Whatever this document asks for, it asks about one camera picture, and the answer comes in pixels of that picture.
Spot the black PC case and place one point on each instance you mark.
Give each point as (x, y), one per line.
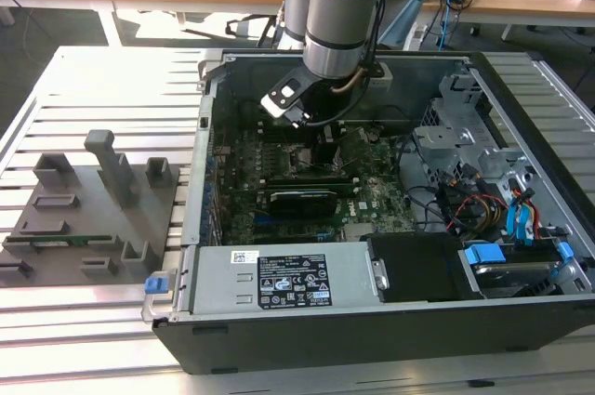
(418, 339)

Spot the black drive bay cover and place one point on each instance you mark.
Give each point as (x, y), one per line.
(413, 269)

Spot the grey parts rack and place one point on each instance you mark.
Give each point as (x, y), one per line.
(93, 223)

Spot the green RAM stick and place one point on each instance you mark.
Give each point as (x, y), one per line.
(70, 241)

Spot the round coin battery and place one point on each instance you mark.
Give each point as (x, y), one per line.
(372, 135)

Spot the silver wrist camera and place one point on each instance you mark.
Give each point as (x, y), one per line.
(281, 100)

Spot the black graphics card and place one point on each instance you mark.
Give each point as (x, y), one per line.
(302, 203)

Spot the silver metal drive cage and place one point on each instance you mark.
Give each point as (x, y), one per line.
(441, 148)

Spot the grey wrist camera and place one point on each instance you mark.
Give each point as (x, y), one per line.
(382, 76)

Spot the hard disk in blue carrier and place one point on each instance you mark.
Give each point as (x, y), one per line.
(506, 276)

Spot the blue case latch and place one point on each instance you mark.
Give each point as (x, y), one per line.
(155, 285)

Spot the silver power supply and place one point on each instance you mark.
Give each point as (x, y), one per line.
(218, 283)

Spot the blue card retention clip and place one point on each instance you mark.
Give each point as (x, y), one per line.
(207, 190)
(211, 164)

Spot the black RAM slot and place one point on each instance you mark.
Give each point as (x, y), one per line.
(307, 178)
(347, 190)
(344, 184)

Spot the CPU socket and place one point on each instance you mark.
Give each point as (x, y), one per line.
(300, 158)

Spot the green motherboard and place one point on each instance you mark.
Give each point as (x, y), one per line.
(381, 181)

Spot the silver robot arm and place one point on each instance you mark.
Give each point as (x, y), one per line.
(341, 28)

